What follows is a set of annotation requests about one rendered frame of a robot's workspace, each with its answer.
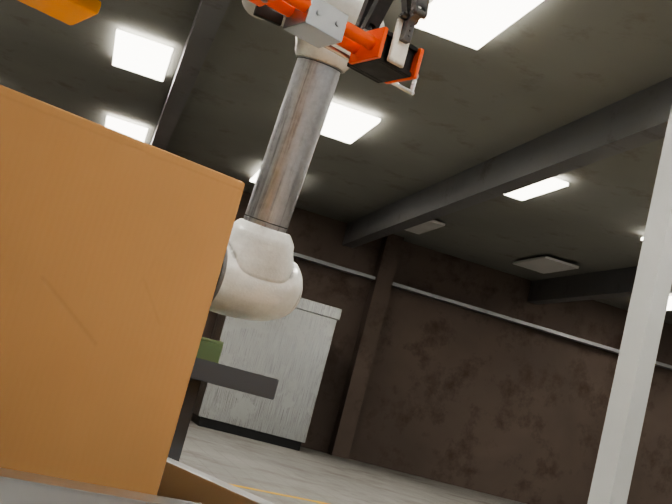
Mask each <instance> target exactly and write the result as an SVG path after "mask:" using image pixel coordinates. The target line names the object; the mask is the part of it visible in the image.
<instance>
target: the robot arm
mask: <svg viewBox="0 0 672 504"><path fill-rule="evenodd" d="M323 1H325V2H327V3H329V4H330V5H332V6H334V7H335V8H337V9H339V10H340V11H342V12H344V13H346V14H347V15H348V16H349V18H348V21H349V22H350V23H352V24H354V25H355V26H357V27H359V28H361V29H362V30H364V31H370V30H374V29H378V28H382V27H385V25H384V21H383V19H384V17H385V15H386V13H387V11H388V10H389V8H390V6H391V4H392V2H393V1H394V0H323ZM418 6H420V7H421V9H420V8H418ZM428 7H429V0H401V10H402V13H400V14H399V15H398V16H399V17H400V18H399V19H397V22H396V26H395V30H394V34H393V38H392V41H391V45H390V49H389V53H388V57H387V61H388V62H390V63H392V64H394V65H395V66H397V67H399V68H403V67H404V63H405V59H406V56H407V52H408V48H409V44H410V41H411V39H412V35H413V31H414V27H415V26H416V25H417V24H418V22H419V20H420V19H423V20H424V19H426V17H427V14H428ZM400 15H401V16H400ZM401 18H402V19H404V20H402V19H401ZM295 53H296V57H297V61H296V64H295V67H294V70H293V73H292V76H291V79H290V82H289V85H288V88H287V91H286V94H285V97H284V100H283V103H282V106H281V109H280V112H279V114H278V117H277V120H276V123H275V126H274V129H273V132H272V135H271V138H270V141H269V144H268V147H267V150H266V153H265V156H264V159H263V162H262V165H261V168H260V171H259V174H258V177H257V180H256V182H255V185H254V188H253V191H252V194H251V197H250V200H249V203H248V206H247V209H246V212H245V215H244V218H240V219H238V220H236V221H235V222H234V225H233V228H232V232H231V235H230V239H229V242H228V246H227V249H226V253H225V256H224V260H223V264H222V267H221V271H220V274H219V278H218V281H217V285H216V288H215V292H214V295H213V299H212V302H211V306H210V309H209V310H210V311H212V312H215V313H218V314H221V315H225V316H229V317H233V318H237V319H243V320H249V321H269V320H276V319H280V318H283V317H285V316H286V315H288V314H290V313H291V312H292V311H293V310H294V309H295V308H296V306H297V305H298V303H299V301H300V298H301V295H302V291H303V279H302V274H301V271H300V269H299V267H298V265H297V264H296V263H295V262H294V259H293V251H294V244H293V241H292V238H291V236H290V235H289V234H287V233H286V232H287V229H288V227H289V224H290V221H291V218H292V215H293V212H294V209H295V206H296V203H297V200H298V197H299V194H300V191H301V188H302V185H303V182H304V179H305V176H306V174H307V171H308V168H309V165H310V162H311V159H312V156H313V153H314V150H315V147H316V144H317V141H318V140H319V137H320V134H321V131H322V128H323V125H324V122H325V119H326V116H327V113H328V110H329V107H330V104H331V101H332V98H333V96H334V93H335V90H336V87H337V84H338V81H339V78H340V77H339V76H340V74H343V73H345V72H346V71H347V70H348V69H349V67H347V63H348V62H349V61H348V60H346V59H344V58H342V57H341V56H339V55H337V54H335V53H333V52H331V51H330V50H328V49H326V48H324V47H322V48H317V47H315V46H313V45H311V44H309V43H307V42H306V41H304V40H302V39H300V38H298V37H297V36H295Z"/></svg>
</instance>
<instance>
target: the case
mask: <svg viewBox="0 0 672 504"><path fill-rule="evenodd" d="M244 186H245V183H243V182H242V181H240V180H237V179H235V178H232V177H230V176H227V175H225V174H222V173H220V172H217V171H215V170H212V169H210V168H207V167H205V166H202V165H200V164H197V163H195V162H192V161H190V160H187V159H185V158H182V157H180V156H177V155H175V154H172V153H170V152H167V151H165V150H162V149H160V148H157V147H155V146H152V145H150V144H147V143H145V142H142V141H140V140H137V139H135V138H132V137H130V136H127V135H125V134H122V133H120V132H117V131H115V130H112V129H110V128H107V127H105V126H102V125H100V124H97V123H95V122H92V121H90V120H87V119H85V118H82V117H80V116H77V115H75V114H72V113H70V112H67V111H65V110H62V109H60V108H57V107H55V106H52V105H50V104H47V103H45V102H42V101H40V100H37V99H35V98H32V97H30V96H27V95H25V94H22V93H20V92H17V91H15V90H12V89H10V88H8V87H5V86H3V85H0V468H6V469H12V470H17V471H23V472H28V473H34V474H40V475H45V476H51V477H56V478H62V479H68V480H73V481H79V482H84V483H90V484H96V485H101V486H107V487H113V488H118V489H124V490H129V491H135V492H141V493H146V494H152V495H157V493H158V489H159V486H160V482H161V479H162V475H163V472H164V468H165V465H166V461H167V458H168V454H169V451H170V447H171V443H172V440H173V436H174V433H175V429H176V426H177V422H178V419H179V415H180V412H181V408H182V405H183V401H184V398H185V394H186V391H187V387H188V383H189V380H190V376H191V373H192V369H193V366H194V362H195V359H196V355H197V352H198V348H199V345H200V341H201V338H202V334H203V331H204V327H205V324H206V320H207V316H208V313H209V309H210V306H211V302H212V299H213V295H214V292H215V288H216V285H217V281H218V278H219V274H220V271H221V267H222V264H223V260H224V256H225V253H226V249H227V246H228V242H229V239H230V235H231V232H232V228H233V225H234V221H235V218H236V214H237V211H238V207H239V204H240V200H241V196H242V193H243V189H244Z"/></svg>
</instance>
